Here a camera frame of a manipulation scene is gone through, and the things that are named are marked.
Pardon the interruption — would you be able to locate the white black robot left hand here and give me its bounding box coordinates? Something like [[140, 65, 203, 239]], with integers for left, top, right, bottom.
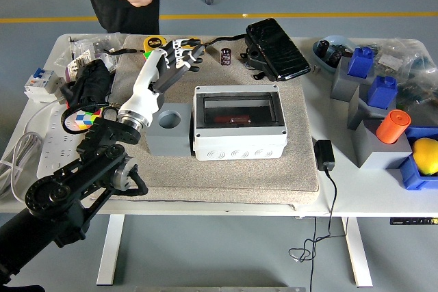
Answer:
[[118, 36, 206, 126]]

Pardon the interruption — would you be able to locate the grey junction box clear lid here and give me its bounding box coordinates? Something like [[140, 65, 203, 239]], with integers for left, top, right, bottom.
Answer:
[[192, 83, 288, 161]]

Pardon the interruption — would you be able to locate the round yellow tape measure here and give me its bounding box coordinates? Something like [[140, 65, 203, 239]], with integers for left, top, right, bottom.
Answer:
[[142, 36, 168, 50]]

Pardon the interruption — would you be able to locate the black cloth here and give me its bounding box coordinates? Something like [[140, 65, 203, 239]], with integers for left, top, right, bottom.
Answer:
[[64, 58, 116, 110]]

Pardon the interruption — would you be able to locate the grey block with round hole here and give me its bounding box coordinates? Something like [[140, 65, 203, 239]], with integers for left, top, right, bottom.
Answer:
[[146, 103, 193, 157]]

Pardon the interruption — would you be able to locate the clear plastic bag with hardware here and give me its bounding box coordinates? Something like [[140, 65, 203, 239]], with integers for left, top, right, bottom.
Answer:
[[68, 31, 123, 67]]

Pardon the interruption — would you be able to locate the white purple label packet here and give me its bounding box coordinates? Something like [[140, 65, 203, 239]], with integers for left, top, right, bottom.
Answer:
[[64, 49, 95, 83]]

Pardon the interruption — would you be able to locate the small colourful puzzle cube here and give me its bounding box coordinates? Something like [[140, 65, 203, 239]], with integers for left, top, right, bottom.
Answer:
[[64, 109, 104, 131]]

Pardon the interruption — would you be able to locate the grey plug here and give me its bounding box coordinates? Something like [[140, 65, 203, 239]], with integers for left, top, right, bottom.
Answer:
[[54, 75, 75, 101]]

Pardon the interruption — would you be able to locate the white circuit breaker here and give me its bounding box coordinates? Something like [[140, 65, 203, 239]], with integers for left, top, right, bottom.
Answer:
[[23, 66, 56, 103]]

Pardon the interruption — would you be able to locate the white power strip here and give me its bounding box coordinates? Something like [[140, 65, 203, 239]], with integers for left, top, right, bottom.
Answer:
[[36, 103, 90, 178]]

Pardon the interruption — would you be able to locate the grey-brown mat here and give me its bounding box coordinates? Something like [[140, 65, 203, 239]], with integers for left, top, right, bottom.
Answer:
[[91, 34, 321, 206]]

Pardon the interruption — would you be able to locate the black foot pedal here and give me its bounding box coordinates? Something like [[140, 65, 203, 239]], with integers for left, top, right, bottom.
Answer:
[[244, 17, 311, 83]]

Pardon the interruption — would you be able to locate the white table leg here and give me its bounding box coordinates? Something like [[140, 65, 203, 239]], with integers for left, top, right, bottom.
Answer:
[[341, 216, 373, 288], [96, 214, 125, 287]]

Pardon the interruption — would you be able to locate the black power adapter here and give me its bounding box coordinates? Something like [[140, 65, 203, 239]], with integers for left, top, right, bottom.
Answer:
[[313, 139, 336, 172]]

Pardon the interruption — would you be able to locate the grey holder block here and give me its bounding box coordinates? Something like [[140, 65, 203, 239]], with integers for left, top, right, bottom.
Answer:
[[330, 55, 376, 103], [352, 119, 413, 170], [347, 83, 400, 131]]

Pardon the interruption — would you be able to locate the light blue bowl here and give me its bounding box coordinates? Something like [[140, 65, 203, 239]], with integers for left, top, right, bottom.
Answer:
[[312, 34, 357, 74]]

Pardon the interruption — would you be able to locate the blue plastic block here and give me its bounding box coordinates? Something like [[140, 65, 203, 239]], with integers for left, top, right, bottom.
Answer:
[[366, 75, 398, 110], [347, 47, 376, 79]]

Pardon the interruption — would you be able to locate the clear plastic parts bag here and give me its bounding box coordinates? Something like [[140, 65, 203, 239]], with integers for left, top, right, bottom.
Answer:
[[396, 62, 438, 118], [374, 38, 430, 77]]

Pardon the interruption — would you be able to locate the blue plastic bin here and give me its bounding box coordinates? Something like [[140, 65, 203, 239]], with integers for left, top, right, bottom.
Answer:
[[398, 127, 438, 191]]

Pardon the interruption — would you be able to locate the yellow lemon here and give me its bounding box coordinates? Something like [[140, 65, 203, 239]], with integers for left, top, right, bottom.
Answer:
[[411, 137, 438, 176]]

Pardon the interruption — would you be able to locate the black table control panel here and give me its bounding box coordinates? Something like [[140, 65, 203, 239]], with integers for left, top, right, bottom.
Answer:
[[389, 217, 438, 226]]

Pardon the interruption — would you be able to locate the black tape measure strap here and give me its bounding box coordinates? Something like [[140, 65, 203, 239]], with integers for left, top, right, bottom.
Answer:
[[102, 47, 146, 56]]

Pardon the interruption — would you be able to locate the white cable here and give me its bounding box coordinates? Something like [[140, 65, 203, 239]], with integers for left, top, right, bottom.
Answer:
[[0, 100, 66, 200]]

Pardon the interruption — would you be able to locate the black adapter cord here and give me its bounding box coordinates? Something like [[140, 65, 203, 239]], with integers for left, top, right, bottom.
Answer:
[[287, 168, 348, 292]]

